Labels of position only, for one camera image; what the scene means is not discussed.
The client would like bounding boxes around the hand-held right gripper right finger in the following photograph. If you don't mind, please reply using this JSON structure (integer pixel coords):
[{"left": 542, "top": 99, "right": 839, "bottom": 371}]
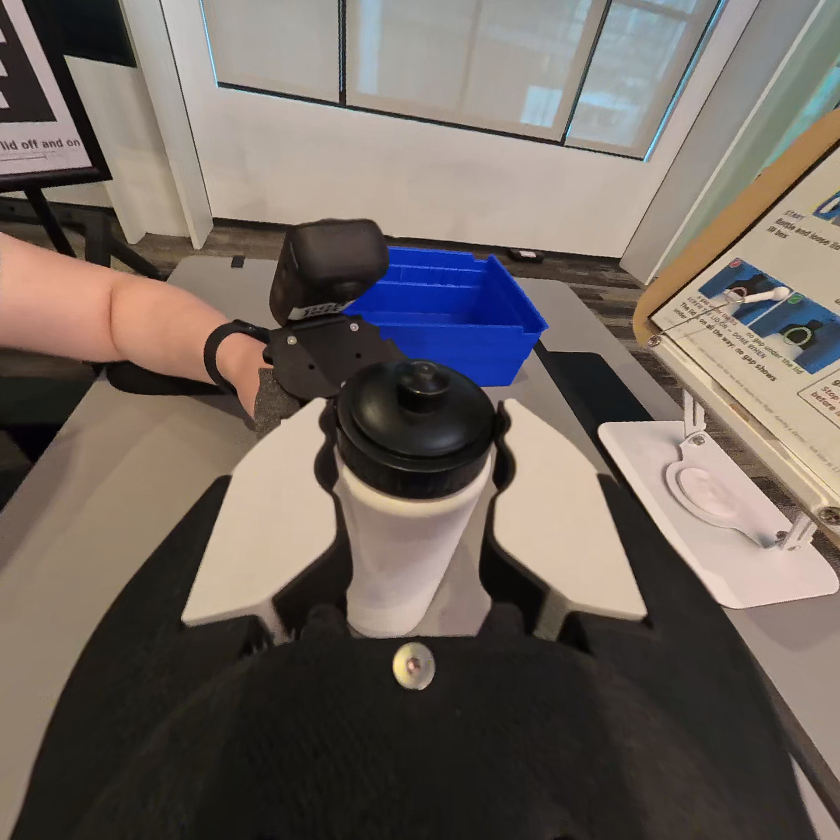
[{"left": 481, "top": 398, "right": 649, "bottom": 641}]

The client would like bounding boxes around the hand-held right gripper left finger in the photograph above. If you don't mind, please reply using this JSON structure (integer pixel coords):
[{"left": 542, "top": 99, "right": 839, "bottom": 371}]
[{"left": 180, "top": 398, "right": 352, "bottom": 641}]

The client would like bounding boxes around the white bottle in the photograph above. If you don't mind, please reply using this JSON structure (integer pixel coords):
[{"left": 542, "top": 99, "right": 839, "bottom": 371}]
[{"left": 335, "top": 453, "right": 493, "bottom": 634}]

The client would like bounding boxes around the black bottle lid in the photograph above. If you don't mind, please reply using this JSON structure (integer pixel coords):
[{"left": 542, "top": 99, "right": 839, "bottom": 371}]
[{"left": 335, "top": 360, "right": 497, "bottom": 500}]

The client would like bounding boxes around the blue plastic object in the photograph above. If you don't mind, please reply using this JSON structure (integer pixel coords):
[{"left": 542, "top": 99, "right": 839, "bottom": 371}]
[{"left": 341, "top": 246, "right": 549, "bottom": 388}]

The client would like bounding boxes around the person's left forearm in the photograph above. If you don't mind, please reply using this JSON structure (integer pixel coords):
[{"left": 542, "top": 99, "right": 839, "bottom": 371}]
[{"left": 0, "top": 233, "right": 231, "bottom": 385}]

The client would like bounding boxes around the person's left hand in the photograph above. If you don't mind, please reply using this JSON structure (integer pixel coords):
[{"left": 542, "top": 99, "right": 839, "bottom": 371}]
[{"left": 220, "top": 341, "right": 271, "bottom": 421}]

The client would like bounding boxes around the white sign stand base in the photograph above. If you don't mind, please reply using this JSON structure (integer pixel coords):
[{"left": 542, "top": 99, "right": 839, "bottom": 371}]
[{"left": 597, "top": 335, "right": 840, "bottom": 609}]

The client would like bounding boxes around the black wristband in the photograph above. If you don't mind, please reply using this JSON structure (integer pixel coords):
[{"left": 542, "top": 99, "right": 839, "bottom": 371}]
[{"left": 203, "top": 319, "right": 271, "bottom": 396}]

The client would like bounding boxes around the black wrist rest pad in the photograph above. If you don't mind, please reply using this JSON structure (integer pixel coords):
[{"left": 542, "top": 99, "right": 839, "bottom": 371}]
[{"left": 105, "top": 361, "right": 231, "bottom": 396}]

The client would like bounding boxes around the white framed window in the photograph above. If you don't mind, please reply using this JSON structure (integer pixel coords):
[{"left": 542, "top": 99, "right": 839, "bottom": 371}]
[{"left": 200, "top": 0, "right": 729, "bottom": 161}]

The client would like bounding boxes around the black office chair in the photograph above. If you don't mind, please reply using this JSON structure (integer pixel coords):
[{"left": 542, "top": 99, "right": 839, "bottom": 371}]
[{"left": 0, "top": 377, "right": 99, "bottom": 513}]

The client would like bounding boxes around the black sign holder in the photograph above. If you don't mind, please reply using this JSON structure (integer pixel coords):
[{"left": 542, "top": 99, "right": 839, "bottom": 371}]
[{"left": 0, "top": 0, "right": 161, "bottom": 280}]

